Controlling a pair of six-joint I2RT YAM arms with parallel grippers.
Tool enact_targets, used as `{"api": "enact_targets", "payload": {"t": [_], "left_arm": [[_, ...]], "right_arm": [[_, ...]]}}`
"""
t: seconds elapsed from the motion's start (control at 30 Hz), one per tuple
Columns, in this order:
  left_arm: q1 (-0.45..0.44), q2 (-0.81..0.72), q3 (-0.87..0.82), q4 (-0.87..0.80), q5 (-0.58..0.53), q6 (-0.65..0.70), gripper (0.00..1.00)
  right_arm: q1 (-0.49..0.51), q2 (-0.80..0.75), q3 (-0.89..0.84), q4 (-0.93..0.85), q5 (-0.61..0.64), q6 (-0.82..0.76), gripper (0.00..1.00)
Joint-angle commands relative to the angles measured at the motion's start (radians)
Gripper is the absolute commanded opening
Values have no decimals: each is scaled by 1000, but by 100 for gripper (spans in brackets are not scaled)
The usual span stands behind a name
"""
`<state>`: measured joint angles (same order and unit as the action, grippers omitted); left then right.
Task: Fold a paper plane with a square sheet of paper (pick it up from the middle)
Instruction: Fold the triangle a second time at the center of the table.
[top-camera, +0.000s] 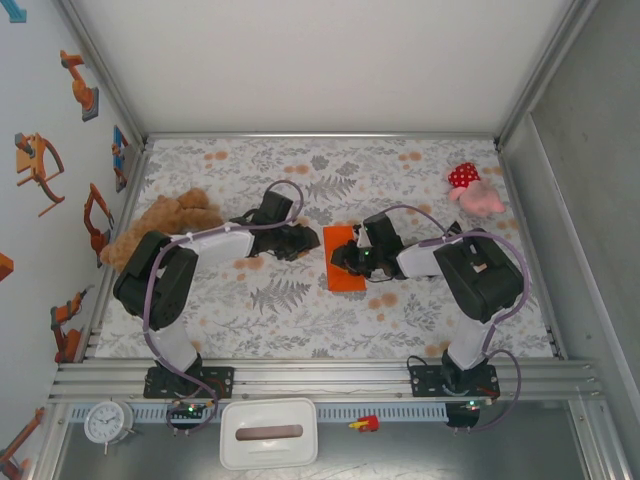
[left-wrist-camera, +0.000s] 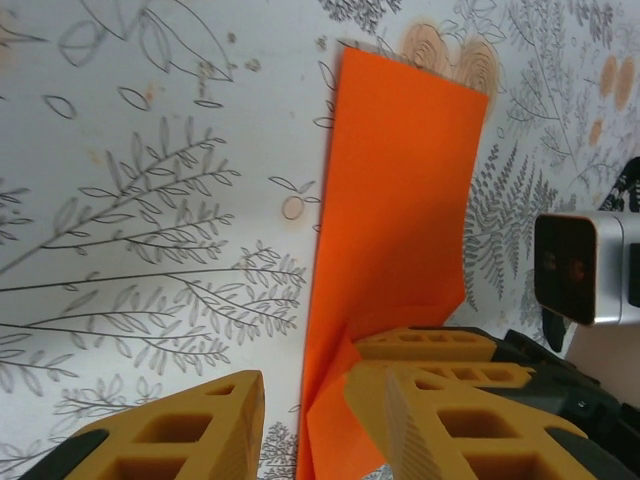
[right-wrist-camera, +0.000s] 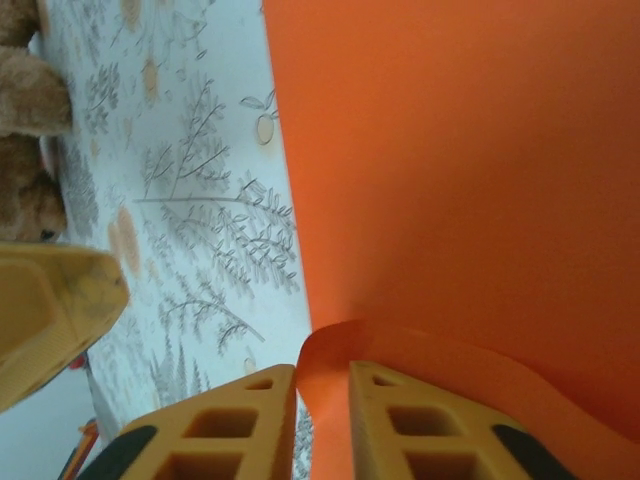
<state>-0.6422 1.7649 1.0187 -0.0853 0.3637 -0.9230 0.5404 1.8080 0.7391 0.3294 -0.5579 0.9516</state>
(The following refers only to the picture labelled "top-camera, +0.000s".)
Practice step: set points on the black white striped sock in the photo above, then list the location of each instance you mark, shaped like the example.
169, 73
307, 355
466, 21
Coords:
454, 227

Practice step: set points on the aluminium front rail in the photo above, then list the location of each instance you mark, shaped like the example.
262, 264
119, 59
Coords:
320, 380

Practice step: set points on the aluminium back rail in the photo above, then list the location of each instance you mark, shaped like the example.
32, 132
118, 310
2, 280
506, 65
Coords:
320, 135

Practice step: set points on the aluminium frame post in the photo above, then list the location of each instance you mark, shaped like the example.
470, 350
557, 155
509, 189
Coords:
100, 70
545, 70

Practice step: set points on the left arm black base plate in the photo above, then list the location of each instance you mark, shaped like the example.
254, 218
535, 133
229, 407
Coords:
222, 382

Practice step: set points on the blue wall sticker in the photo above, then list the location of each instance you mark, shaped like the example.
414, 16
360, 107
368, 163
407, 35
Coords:
15, 12

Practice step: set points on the small red yellow toy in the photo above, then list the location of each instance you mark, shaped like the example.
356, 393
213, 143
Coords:
366, 424

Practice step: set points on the pink plush toy red dress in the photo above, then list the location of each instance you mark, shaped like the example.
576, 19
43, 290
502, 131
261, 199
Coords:
475, 197

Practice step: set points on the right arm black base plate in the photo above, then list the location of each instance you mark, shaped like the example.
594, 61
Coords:
422, 382

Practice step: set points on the brown teddy bear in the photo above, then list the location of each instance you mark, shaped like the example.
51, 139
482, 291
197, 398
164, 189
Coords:
125, 245

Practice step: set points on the small circuit board green light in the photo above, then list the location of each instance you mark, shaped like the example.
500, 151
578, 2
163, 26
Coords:
469, 407
189, 409

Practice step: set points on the aluminium side rail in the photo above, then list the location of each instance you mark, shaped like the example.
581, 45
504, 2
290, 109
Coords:
131, 200
530, 250

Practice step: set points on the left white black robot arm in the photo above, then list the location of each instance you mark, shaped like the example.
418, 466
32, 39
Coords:
220, 242

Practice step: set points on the orange paper sheet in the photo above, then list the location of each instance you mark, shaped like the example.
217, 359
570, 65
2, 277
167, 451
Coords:
345, 282

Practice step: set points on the orange claw gripper sticker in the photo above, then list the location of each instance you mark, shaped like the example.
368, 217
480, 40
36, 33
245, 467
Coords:
32, 160

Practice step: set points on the white tissue box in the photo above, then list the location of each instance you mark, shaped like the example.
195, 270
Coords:
270, 450

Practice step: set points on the blue orange machine sticker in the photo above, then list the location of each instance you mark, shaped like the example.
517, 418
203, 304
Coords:
120, 155

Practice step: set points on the white alarm clock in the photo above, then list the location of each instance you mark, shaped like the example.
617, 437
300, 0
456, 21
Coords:
106, 422

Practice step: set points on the floral print tablecloth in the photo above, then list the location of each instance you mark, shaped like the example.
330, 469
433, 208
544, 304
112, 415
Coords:
280, 340

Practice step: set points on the small orange block sticker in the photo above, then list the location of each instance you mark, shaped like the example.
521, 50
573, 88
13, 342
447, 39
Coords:
5, 267

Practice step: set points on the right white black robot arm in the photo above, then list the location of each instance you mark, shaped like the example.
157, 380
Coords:
420, 260

